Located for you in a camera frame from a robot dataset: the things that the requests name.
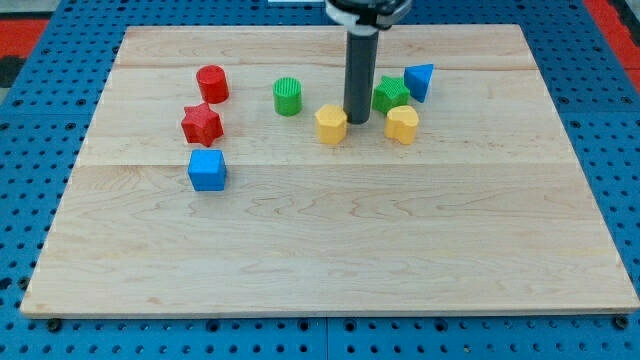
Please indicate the blue cube block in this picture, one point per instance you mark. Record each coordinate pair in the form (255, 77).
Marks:
(207, 170)

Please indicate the red star block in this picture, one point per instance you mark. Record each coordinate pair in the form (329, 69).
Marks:
(201, 125)

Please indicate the green cylinder block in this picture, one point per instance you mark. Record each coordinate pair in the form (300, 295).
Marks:
(287, 93)

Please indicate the light wooden board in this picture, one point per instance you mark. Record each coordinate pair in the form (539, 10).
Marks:
(486, 213)

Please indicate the yellow heart block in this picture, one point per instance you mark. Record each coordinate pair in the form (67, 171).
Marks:
(401, 124)

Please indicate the green star block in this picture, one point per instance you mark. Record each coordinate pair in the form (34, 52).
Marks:
(391, 92)

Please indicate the yellow hexagon block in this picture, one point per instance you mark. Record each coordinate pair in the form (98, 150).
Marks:
(331, 124)

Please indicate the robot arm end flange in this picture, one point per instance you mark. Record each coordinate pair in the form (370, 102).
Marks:
(366, 17)

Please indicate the blue triangle block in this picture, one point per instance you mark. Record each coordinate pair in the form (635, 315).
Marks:
(417, 79)

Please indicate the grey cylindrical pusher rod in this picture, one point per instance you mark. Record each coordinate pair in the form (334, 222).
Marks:
(361, 53)

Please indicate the red cylinder block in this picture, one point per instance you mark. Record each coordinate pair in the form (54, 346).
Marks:
(212, 83)

